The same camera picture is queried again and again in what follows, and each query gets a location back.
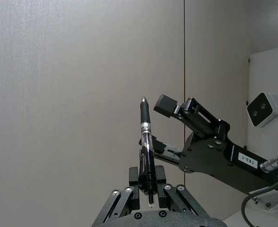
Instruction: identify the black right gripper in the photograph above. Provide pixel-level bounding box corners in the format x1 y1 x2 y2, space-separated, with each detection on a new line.
151 94 278 195

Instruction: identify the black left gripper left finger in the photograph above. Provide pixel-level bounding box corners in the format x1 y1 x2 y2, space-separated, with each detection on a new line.
90 166 141 227

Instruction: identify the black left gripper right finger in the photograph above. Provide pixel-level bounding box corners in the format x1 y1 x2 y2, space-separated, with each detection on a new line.
154 165 211 219

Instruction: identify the black ballpoint pen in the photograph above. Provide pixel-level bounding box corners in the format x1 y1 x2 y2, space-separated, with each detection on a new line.
138 96 159 209

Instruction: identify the white board panel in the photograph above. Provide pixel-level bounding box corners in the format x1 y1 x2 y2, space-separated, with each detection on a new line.
224 44 278 227

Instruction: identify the right robot arm with camera housing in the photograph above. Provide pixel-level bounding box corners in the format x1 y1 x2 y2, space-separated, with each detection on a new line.
246 92 278 227

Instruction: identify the dark cable with silver plug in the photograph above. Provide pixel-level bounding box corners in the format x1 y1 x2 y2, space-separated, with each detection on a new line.
241 153 278 227

